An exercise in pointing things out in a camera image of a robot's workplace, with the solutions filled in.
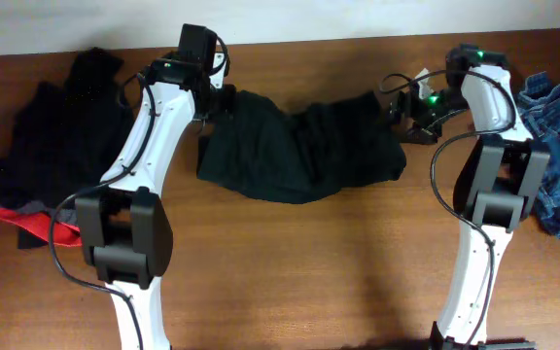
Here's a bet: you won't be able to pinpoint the black trousers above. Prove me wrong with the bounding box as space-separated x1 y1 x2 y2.
196 90 406 204

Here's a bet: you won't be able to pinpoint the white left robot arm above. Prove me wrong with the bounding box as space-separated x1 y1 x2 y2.
75 24 235 349

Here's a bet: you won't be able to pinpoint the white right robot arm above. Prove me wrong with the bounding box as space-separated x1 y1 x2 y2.
386 44 550 350

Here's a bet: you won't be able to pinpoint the black garment pile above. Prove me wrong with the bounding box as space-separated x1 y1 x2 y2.
0 48 133 213

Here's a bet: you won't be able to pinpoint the red and grey garment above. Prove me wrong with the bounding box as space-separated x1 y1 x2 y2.
0 201 82 247

